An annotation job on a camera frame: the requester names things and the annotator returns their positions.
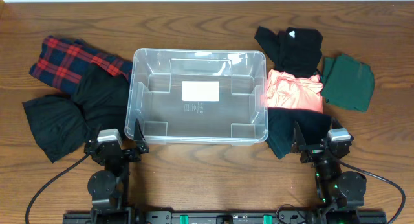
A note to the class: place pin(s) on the dark green garment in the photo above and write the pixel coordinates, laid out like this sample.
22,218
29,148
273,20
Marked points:
347,83

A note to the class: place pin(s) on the clear plastic storage bin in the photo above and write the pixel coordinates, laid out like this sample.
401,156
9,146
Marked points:
198,96

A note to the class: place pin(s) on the red navy plaid shirt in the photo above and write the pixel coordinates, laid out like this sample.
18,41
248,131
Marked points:
63,62

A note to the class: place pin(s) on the black garment with white tag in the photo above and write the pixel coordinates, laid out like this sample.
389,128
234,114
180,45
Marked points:
296,51

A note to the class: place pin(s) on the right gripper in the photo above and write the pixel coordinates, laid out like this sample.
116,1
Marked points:
299,147

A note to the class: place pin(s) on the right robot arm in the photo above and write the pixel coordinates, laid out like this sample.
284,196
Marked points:
340,191

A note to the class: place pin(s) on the black mounting rail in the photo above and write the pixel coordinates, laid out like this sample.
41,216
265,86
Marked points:
282,216

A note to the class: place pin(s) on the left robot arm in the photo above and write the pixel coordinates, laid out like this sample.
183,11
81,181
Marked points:
109,187

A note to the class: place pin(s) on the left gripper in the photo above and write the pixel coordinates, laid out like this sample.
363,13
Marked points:
140,146

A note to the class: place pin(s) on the salmon pink garment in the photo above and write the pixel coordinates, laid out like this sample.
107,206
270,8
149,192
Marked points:
284,90

